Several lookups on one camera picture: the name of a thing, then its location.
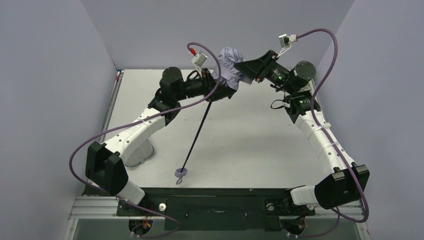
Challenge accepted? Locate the aluminium front frame rail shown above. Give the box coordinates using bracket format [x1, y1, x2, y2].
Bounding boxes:
[68, 196, 365, 220]

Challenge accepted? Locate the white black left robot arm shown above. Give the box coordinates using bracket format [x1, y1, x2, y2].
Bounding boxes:
[85, 66, 241, 205]

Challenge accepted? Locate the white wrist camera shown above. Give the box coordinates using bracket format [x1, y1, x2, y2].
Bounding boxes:
[191, 51, 208, 73]
[276, 34, 298, 58]

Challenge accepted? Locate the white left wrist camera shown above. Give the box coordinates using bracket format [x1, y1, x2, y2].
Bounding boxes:
[191, 51, 208, 73]

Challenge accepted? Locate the black and lilac folding umbrella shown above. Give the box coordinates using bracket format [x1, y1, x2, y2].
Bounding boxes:
[174, 47, 253, 185]

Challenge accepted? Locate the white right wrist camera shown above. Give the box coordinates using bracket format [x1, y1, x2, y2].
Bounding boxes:
[276, 34, 298, 58]

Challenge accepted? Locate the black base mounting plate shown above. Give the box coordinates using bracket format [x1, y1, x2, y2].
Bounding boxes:
[116, 196, 316, 232]

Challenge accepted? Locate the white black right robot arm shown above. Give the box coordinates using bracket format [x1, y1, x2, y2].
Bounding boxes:
[234, 50, 370, 210]

